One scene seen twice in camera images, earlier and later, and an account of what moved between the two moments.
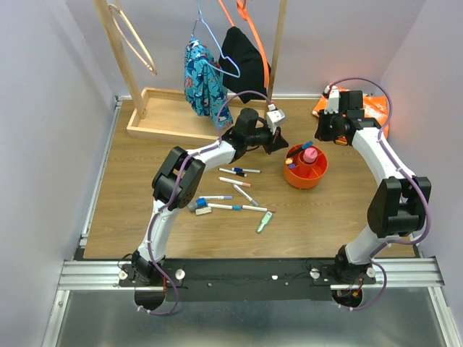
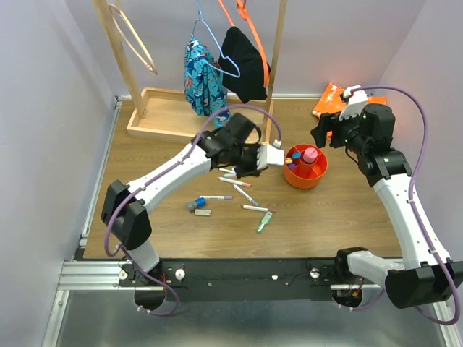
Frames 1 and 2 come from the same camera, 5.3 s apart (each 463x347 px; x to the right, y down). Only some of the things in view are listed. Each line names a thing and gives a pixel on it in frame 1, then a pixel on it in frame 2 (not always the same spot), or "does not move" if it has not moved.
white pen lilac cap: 228,197 does not move
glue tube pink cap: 309,155 does not move
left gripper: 275,142 -> 252,171
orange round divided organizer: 304,168 does not move
